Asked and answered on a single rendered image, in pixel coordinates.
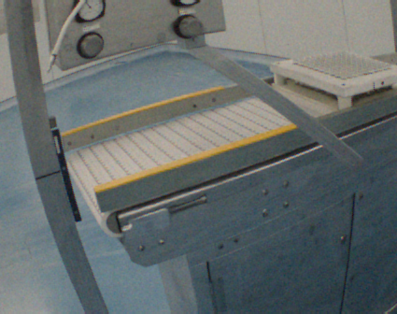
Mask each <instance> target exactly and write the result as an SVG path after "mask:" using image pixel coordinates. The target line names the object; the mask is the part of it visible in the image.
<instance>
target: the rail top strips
mask: <svg viewBox="0 0 397 314"><path fill-rule="evenodd" d="M223 89H225V87H222V86H219V87H216V88H212V89H208V90H205V91H199V92H195V93H190V94H186V95H182V96H180V97H176V98H173V99H169V100H166V101H162V102H160V103H156V104H153V105H149V106H146V107H141V108H138V109H134V110H131V111H128V112H124V113H121V114H119V115H116V116H112V117H109V118H106V119H103V120H100V121H96V122H92V123H89V124H87V125H83V126H80V127H78V128H76V129H73V130H70V131H67V132H64V133H61V135H62V136H67V135H69V134H73V133H75V132H77V131H80V130H83V129H86V128H89V127H92V126H94V125H97V124H100V123H104V122H106V121H112V120H115V119H117V118H121V117H123V116H127V115H130V114H133V113H136V112H139V111H143V110H146V109H149V108H153V107H158V106H161V105H164V104H168V103H172V102H174V101H180V100H184V99H188V98H191V97H194V96H197V95H201V94H205V93H210V92H216V91H219V90H223ZM297 128H299V127H297V125H295V124H294V123H291V124H288V125H286V126H283V127H281V128H276V129H273V130H270V131H268V132H265V133H262V134H260V135H258V134H257V135H254V136H250V137H247V138H244V139H242V140H238V141H235V142H233V143H230V144H228V145H225V146H221V147H216V148H213V149H210V150H206V151H202V152H199V153H196V154H193V155H191V156H188V157H186V158H182V159H179V160H176V161H174V162H171V163H168V164H163V165H160V166H154V167H152V168H150V169H146V170H143V171H141V172H138V173H135V174H132V175H131V176H127V177H122V178H118V179H115V180H113V181H110V182H108V183H103V184H100V185H98V186H94V187H93V188H94V190H95V193H99V192H101V191H106V190H108V189H111V188H114V187H116V186H118V187H119V186H121V185H123V184H126V183H129V182H132V181H134V180H137V179H138V180H140V179H142V178H146V177H149V176H152V175H155V174H158V173H161V172H163V171H166V170H168V169H171V168H174V167H180V166H183V165H186V164H190V163H193V162H196V161H199V160H202V159H204V158H207V157H209V156H213V155H216V154H219V153H222V152H225V151H227V150H231V149H234V148H240V147H244V146H246V145H248V144H251V143H254V142H256V141H259V140H262V139H264V138H267V137H270V136H271V137H272V136H277V135H279V134H282V133H284V132H287V131H291V130H293V129H297Z"/></svg>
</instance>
